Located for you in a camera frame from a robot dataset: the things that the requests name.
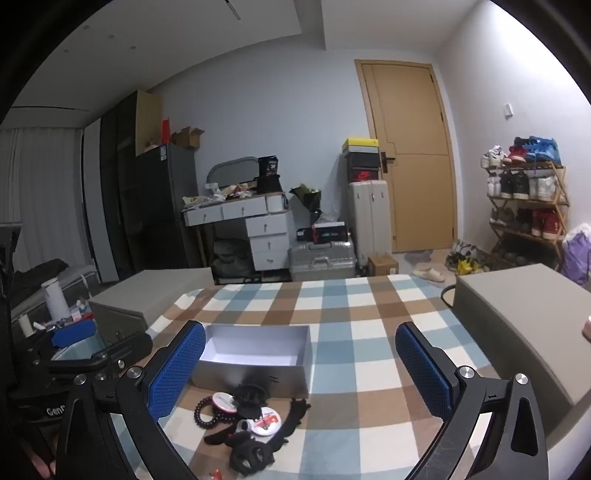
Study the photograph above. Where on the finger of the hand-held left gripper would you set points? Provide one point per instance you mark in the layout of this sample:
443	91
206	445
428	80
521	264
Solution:
74	333
124	350

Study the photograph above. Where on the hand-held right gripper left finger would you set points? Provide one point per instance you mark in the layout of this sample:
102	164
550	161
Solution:
178	369

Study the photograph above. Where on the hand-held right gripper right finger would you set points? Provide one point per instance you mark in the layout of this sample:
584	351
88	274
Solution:
422	369

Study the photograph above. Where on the white round badge red print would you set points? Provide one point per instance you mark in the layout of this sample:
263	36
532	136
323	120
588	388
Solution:
227	402
265	422

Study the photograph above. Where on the black slim headband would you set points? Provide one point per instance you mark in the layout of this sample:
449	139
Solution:
220	436

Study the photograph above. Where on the grey cardboard box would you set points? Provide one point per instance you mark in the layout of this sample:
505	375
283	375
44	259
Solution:
258	346

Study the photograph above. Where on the black wide-toothed headband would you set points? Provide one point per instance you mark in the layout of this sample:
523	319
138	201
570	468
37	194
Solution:
293	424

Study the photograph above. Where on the person's left hand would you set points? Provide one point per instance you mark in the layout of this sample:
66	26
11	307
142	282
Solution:
41	464

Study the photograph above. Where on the white thermos bottle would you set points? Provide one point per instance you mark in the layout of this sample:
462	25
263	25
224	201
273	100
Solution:
56	300

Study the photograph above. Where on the grey ottoman with latch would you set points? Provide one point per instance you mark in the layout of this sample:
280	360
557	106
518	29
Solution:
152	290

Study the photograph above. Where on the dark cloth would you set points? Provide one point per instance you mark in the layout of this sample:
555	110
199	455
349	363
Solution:
39	274

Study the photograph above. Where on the checked tablecloth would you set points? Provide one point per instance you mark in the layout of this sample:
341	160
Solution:
351	332

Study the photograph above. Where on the beige slippers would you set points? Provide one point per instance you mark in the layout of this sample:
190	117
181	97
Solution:
429	273

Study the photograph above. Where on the small red trinket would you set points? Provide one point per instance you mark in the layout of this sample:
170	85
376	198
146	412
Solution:
214	473

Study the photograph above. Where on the brown cardboard box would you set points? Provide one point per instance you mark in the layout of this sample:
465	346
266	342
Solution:
383	265

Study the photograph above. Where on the grey floor mat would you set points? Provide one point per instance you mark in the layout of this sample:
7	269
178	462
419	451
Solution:
419	256

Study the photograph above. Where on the pile of shoes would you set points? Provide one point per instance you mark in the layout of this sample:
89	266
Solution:
466	261

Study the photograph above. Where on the dark duffel bag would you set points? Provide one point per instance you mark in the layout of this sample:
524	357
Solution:
231	261

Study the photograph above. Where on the white curtain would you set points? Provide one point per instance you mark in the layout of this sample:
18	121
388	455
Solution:
46	194

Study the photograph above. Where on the dark wardrobe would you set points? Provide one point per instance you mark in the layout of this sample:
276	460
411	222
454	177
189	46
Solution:
108	194

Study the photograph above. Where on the black refrigerator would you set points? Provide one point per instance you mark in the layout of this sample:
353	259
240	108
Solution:
157	207

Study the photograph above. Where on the silver suitcase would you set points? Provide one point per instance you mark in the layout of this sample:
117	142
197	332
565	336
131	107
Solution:
323	261

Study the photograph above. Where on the white upright suitcase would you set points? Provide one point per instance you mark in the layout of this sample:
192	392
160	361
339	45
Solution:
369	221

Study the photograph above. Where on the black shoebox red trim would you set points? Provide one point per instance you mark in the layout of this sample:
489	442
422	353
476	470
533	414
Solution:
330	233

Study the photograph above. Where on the white dresser desk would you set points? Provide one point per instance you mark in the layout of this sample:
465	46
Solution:
270	230

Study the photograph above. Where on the pink object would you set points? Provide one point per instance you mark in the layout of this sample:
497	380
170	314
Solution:
587	328

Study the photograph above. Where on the small black box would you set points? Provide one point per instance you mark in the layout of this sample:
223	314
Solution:
304	235

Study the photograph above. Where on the desk clutter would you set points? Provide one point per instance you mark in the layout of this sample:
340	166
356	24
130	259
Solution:
221	194

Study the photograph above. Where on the purple bag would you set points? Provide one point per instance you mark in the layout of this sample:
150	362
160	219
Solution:
578	258

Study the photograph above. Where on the black and red shoebox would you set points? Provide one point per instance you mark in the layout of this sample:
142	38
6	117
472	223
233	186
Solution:
364	175

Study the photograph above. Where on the arched mirror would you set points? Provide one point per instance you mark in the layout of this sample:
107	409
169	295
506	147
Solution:
231	170

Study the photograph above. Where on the dark wrapped bouquet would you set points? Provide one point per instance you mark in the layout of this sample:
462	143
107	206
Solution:
307	196

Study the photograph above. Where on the black bag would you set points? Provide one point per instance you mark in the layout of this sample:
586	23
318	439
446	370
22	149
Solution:
269	177

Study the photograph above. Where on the wooden shoe rack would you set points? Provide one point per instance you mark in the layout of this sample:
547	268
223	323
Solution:
561	203

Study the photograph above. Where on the red packet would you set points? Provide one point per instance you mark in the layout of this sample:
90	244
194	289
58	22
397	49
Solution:
165	131

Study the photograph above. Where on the open cardboard box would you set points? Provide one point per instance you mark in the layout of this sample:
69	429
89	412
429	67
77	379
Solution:
187	137

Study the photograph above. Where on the tan wooden door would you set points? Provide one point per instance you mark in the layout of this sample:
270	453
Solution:
411	138

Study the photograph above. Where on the yellow shoebox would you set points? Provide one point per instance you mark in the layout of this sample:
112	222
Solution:
360	145

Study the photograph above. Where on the group of sneakers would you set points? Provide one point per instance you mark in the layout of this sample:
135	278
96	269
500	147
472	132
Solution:
542	146

